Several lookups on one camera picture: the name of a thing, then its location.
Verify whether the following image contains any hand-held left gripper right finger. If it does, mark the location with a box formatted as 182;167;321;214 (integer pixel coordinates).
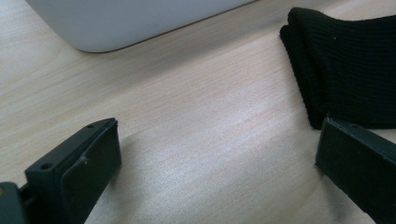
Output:
314;116;396;224

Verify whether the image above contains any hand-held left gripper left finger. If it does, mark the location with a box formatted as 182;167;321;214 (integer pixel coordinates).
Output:
19;117;122;224

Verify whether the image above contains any black knitted cloth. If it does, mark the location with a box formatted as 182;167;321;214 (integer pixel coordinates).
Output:
278;7;396;131

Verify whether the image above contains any white divided organizer box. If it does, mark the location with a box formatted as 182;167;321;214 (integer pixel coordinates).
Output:
24;0;260;53

